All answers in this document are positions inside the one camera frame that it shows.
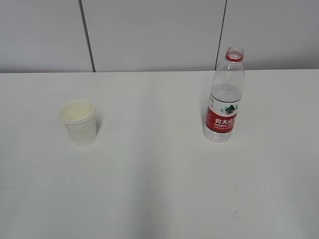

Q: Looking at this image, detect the clear water bottle red label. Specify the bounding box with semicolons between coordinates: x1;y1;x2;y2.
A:
203;47;245;143

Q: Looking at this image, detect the white paper cup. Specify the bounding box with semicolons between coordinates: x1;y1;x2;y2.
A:
59;100;97;146

